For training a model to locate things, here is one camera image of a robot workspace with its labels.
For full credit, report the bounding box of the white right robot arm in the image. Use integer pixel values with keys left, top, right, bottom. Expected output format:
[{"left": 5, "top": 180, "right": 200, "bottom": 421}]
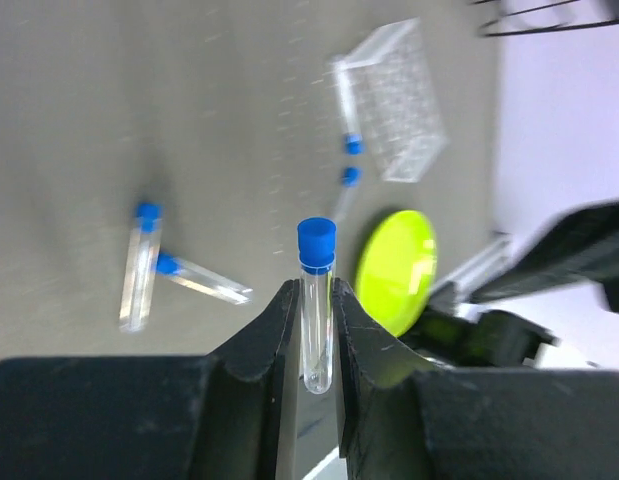
[{"left": 400, "top": 200, "right": 619, "bottom": 368}]

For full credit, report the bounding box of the lime green plate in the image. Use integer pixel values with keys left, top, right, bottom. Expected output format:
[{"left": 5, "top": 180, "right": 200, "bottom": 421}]
[{"left": 354, "top": 210, "right": 437, "bottom": 337}]

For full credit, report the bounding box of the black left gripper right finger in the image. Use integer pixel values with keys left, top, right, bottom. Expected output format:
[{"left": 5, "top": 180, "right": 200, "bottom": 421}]
[{"left": 332, "top": 281, "right": 619, "bottom": 479}]

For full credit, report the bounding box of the clear test tube rack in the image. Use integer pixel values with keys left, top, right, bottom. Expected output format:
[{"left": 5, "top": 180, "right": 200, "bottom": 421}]
[{"left": 330, "top": 18, "right": 448, "bottom": 183}]

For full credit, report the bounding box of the black wire basket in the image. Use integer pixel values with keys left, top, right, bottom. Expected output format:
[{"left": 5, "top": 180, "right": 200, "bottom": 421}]
[{"left": 468, "top": 0, "right": 619, "bottom": 38}]

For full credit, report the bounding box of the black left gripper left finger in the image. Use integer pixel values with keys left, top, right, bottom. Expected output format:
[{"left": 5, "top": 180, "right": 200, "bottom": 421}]
[{"left": 0, "top": 281, "right": 300, "bottom": 479}]

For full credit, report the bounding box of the blue-capped test tube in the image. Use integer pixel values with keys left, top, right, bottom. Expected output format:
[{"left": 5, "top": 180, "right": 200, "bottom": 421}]
[
  {"left": 297, "top": 217, "right": 337, "bottom": 395},
  {"left": 119, "top": 202, "right": 162, "bottom": 333},
  {"left": 336, "top": 70, "right": 364, "bottom": 156},
  {"left": 156, "top": 251, "right": 253, "bottom": 305},
  {"left": 331, "top": 166, "right": 362, "bottom": 224}
]

